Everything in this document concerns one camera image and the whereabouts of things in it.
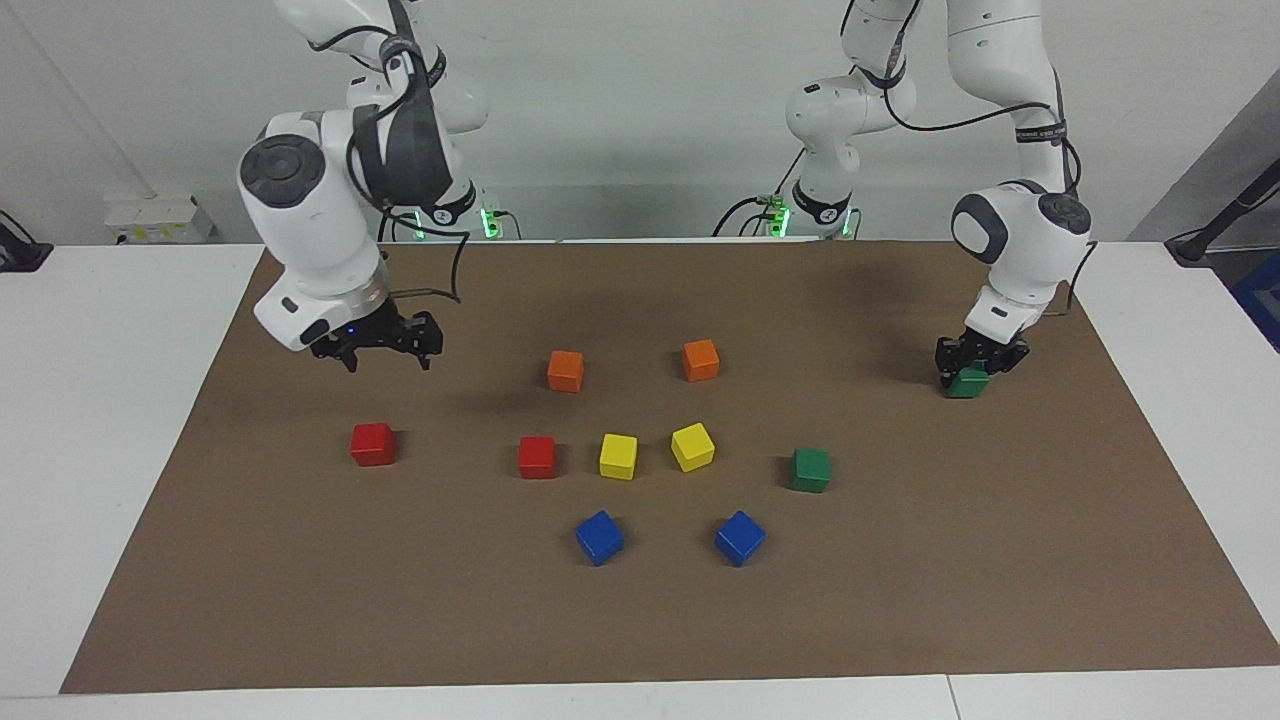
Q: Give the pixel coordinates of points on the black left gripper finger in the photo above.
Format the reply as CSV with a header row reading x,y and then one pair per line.
x,y
1012,355
948,360

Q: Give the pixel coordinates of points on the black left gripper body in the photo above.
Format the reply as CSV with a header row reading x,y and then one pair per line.
x,y
985,355

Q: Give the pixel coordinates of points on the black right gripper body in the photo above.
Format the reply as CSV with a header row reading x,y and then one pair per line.
x,y
365,335

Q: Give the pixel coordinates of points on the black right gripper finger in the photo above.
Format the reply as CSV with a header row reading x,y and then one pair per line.
x,y
349,360
427,338

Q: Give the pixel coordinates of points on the green wooden cube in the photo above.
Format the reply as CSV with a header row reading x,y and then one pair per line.
x,y
810,471
968,386

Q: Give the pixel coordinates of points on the red wooden cube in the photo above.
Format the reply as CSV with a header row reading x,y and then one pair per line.
x,y
537,458
372,446

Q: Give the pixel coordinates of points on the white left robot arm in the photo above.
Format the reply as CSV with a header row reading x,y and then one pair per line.
x,y
1025,245

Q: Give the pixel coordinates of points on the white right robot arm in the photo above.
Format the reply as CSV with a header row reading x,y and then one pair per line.
x,y
320,230

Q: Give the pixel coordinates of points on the orange wooden cube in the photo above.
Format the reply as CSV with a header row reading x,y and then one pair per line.
x,y
565,372
700,361

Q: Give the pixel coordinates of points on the black stand with pole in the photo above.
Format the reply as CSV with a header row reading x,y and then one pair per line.
x,y
1190,248

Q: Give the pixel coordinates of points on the yellow wooden cube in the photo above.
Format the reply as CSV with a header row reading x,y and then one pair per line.
x,y
618,457
692,448

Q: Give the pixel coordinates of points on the white power strip box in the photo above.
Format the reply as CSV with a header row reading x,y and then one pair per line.
x,y
150,218

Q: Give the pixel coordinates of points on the brown paper table mat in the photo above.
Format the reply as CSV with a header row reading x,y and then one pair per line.
x,y
400,600

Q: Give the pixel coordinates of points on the blue plastic crate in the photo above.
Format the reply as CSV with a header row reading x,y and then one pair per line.
x,y
1262,300

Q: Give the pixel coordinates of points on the blue wooden cube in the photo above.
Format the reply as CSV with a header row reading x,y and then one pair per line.
x,y
599,538
740,539

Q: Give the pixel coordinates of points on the black clamp base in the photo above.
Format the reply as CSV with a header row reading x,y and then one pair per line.
x,y
20,255

